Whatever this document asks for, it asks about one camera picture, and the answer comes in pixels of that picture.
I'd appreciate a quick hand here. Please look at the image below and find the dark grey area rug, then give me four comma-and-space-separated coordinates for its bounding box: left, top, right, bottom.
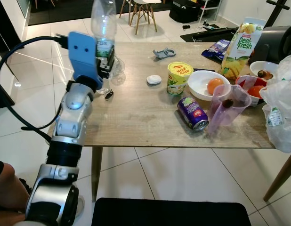
28, 0, 184, 26

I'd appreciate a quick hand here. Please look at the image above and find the Peel Fresh juice carton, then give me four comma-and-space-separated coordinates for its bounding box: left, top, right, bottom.
220, 18, 266, 80

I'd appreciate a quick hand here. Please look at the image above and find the black duffel bag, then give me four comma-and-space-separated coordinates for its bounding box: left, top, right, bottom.
169, 0, 205, 24

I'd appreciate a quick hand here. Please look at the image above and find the blue snack packet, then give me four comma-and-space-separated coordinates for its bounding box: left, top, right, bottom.
201, 40, 231, 61

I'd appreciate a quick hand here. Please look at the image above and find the water bottle with white cap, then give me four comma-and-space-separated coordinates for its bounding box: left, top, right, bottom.
99, 75, 114, 95

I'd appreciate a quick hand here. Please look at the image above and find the black door panel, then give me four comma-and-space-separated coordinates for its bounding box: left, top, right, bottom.
0, 0, 21, 52
0, 71, 14, 110

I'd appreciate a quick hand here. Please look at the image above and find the yellow instant noodle cup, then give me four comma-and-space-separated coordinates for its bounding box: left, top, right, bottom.
167, 62, 194, 96

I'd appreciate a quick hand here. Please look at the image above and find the purple drinks can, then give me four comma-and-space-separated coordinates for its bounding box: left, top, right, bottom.
177, 97, 210, 131

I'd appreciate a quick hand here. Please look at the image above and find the deep white bowl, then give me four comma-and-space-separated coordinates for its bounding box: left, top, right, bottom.
187, 70, 231, 101

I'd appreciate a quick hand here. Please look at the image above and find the orange fruit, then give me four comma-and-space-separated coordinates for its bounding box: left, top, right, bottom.
207, 78, 225, 95

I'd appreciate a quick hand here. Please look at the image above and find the red tomato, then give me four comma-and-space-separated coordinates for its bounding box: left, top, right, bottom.
248, 85, 265, 98

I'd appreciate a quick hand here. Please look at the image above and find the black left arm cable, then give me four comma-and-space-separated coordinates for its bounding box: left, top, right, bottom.
0, 34, 71, 142

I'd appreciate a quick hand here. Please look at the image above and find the shallow white bowl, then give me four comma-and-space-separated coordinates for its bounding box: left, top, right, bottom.
250, 61, 280, 81

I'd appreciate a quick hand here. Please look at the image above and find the black metal stand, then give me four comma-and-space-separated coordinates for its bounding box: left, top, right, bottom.
263, 0, 291, 29

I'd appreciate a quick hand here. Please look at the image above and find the crumpled clear plastic bottle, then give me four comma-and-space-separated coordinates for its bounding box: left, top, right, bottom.
108, 56, 127, 88

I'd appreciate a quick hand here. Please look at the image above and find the pink plastic jug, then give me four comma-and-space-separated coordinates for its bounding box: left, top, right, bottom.
208, 84, 252, 135

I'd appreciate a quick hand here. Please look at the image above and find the white plastic carrier bag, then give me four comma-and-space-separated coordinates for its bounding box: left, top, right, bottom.
259, 52, 291, 153

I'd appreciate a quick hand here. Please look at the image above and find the long black floor pad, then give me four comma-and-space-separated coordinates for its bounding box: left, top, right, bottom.
180, 27, 240, 43

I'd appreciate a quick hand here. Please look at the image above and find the black round kitchen appliance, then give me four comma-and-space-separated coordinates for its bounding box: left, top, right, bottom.
251, 26, 291, 66

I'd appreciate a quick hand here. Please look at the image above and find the person in black shorts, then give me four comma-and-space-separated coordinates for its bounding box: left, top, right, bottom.
0, 159, 33, 226

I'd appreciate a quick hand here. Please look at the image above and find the small white round case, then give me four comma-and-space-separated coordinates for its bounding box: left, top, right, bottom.
146, 75, 162, 85

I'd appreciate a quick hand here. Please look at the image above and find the brown fruit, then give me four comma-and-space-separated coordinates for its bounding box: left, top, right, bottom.
258, 70, 273, 80

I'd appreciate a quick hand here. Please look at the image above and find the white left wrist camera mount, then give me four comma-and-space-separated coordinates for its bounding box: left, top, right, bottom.
68, 31, 104, 90

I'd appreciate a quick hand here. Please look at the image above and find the red bowl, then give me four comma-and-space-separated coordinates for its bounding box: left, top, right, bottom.
236, 75, 268, 106

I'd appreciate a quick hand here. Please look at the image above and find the white slide sandal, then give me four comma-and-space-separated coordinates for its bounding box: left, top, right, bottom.
74, 195, 86, 219

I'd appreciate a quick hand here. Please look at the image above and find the water bottle with teal cap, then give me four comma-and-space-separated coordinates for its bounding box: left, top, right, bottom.
91, 0, 118, 62

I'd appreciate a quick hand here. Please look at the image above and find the white metal shelf rack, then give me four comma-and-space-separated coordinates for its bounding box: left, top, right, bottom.
200, 0, 222, 22

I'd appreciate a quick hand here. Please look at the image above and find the white chair with wooden legs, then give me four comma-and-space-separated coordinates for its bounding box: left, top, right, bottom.
130, 0, 158, 34
118, 0, 134, 19

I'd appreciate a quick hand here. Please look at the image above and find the light wooden dining table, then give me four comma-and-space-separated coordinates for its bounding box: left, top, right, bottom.
54, 41, 291, 203

